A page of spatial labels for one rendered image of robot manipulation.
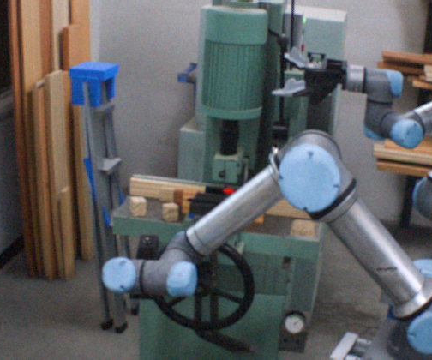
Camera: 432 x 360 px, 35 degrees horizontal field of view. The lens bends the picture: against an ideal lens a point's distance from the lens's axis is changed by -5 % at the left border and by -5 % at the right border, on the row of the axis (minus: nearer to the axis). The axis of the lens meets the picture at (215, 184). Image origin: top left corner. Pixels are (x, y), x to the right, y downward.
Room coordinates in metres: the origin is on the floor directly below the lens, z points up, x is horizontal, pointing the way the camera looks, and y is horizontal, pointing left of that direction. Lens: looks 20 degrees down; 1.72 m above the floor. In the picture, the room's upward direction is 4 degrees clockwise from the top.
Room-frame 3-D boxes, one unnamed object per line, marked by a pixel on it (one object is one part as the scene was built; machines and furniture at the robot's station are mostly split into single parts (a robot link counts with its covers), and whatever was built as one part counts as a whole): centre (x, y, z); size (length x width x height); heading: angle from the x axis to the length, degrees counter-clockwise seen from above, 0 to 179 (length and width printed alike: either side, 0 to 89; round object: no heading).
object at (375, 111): (1.84, -0.44, 1.25); 0.11 x 0.08 x 0.11; 19
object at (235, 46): (2.01, -0.03, 1.35); 0.18 x 0.18 x 0.31
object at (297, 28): (2.30, -0.22, 1.40); 0.10 x 0.06 x 0.16; 171
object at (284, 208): (2.00, -0.12, 0.92); 0.58 x 0.02 x 0.04; 81
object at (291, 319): (1.76, -0.26, 0.65); 0.06 x 0.04 x 0.08; 81
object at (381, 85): (1.86, -0.44, 1.35); 0.11 x 0.08 x 0.09; 81
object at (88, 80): (2.79, 0.47, 0.58); 0.27 x 0.25 x 1.16; 76
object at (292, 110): (2.20, -0.22, 1.23); 0.09 x 0.08 x 0.15; 171
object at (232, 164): (2.03, -0.04, 1.03); 0.14 x 0.07 x 0.09; 171
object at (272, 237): (1.91, -0.01, 0.87); 0.61 x 0.30 x 0.06; 81
